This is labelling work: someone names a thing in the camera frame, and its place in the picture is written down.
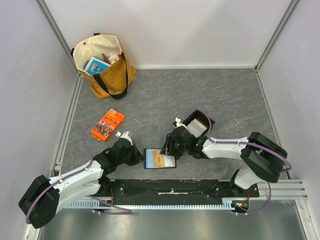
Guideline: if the tan credit card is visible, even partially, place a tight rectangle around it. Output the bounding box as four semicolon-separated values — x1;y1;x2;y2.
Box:
152;149;166;168

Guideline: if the black leather card holder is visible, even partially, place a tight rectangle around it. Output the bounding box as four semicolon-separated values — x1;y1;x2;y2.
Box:
144;148;177;170

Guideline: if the black plastic card tray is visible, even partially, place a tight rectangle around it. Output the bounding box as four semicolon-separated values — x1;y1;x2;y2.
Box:
181;109;216;138

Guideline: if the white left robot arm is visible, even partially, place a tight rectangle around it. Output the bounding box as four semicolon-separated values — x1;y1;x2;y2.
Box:
18;137;144;229

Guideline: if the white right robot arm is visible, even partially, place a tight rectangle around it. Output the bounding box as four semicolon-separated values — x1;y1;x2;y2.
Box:
160;125;292;197

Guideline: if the white credit card stack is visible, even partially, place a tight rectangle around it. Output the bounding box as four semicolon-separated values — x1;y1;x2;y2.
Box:
186;117;210;138

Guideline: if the orange printed box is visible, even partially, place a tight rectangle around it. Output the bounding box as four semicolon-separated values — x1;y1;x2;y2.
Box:
91;108;126;142

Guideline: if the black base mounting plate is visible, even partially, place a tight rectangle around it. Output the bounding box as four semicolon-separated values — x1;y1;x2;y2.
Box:
97;179;260;198

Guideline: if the mustard tote bag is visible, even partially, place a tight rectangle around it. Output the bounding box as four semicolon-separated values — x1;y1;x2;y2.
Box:
70;33;136;100

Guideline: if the blue book in bag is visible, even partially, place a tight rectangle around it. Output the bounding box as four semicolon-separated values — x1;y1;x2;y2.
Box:
84;56;111;75

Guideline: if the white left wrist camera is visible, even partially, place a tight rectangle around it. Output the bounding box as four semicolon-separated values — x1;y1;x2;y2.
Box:
115;131;132;142

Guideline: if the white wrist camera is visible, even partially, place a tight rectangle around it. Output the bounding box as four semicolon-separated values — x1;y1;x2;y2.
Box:
172;117;184;128
115;131;132;142

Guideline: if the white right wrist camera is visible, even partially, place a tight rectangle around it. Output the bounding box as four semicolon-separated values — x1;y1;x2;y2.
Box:
172;117;184;128

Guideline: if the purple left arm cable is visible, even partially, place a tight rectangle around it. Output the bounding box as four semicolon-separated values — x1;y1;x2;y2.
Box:
25;124;133;225

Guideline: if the grey slotted cable duct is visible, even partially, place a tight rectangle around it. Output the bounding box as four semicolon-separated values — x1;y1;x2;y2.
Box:
66;198;235;211

